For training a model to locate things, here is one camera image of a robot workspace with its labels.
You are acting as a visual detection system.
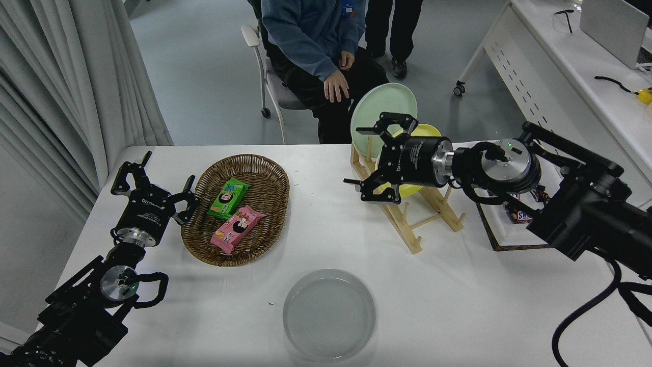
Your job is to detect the pink snack pack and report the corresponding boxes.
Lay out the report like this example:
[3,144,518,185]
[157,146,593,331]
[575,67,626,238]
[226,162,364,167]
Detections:
[210,205,266,255]

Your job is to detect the person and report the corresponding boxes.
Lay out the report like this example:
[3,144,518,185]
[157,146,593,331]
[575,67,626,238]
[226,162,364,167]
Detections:
[257,0,390,145]
[365,0,424,80]

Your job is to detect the silver laptop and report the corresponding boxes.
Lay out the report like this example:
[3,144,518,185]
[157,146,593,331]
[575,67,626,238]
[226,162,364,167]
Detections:
[580,0,652,70]

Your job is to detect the person's right hand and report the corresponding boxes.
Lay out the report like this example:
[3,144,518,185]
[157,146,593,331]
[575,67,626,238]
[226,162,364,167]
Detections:
[324,70,350,103]

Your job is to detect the pale green plate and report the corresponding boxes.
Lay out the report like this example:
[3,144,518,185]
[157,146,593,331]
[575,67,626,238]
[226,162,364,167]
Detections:
[350,83,418,159]

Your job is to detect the brown wicker basket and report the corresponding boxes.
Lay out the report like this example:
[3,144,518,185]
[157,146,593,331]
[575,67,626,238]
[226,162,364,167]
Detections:
[181,154,290,267]

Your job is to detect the wooden plate rack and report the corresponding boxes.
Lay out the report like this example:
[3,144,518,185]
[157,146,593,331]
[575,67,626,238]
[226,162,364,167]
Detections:
[350,135,466,255]

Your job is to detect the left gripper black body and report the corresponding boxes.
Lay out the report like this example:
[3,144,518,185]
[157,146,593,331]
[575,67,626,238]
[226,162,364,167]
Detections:
[116,186,177,240]

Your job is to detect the pale grey curtain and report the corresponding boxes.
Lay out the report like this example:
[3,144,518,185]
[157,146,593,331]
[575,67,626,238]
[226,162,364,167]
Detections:
[0,0,174,225]

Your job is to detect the green snack pack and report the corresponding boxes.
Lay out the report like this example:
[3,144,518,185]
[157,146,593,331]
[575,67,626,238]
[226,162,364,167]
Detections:
[207,177,251,221]

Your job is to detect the white tray with cork base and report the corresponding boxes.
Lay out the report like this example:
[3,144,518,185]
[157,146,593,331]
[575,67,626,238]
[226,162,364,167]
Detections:
[459,139,553,252]

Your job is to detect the black-rimmed glasses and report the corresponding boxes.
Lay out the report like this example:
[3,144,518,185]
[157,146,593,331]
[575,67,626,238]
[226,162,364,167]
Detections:
[554,9,575,35]

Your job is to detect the white desk with perforated panel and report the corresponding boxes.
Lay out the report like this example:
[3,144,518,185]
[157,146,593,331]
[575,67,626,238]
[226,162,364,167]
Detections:
[453,0,652,204]

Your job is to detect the white office chair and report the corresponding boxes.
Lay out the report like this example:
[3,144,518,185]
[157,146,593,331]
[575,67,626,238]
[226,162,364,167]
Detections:
[241,0,312,145]

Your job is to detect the yellow plate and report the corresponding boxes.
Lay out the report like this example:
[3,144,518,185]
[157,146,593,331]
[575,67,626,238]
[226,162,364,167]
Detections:
[374,124,443,199]

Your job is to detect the black cable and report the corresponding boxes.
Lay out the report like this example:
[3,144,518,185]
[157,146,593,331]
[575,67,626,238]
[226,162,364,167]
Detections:
[594,75,638,95]

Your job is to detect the grey plate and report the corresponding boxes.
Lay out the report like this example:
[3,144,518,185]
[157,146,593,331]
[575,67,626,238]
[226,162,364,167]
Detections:
[283,269,376,362]

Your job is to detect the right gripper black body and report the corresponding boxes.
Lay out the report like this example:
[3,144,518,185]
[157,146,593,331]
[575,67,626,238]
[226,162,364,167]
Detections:
[390,136,445,186]

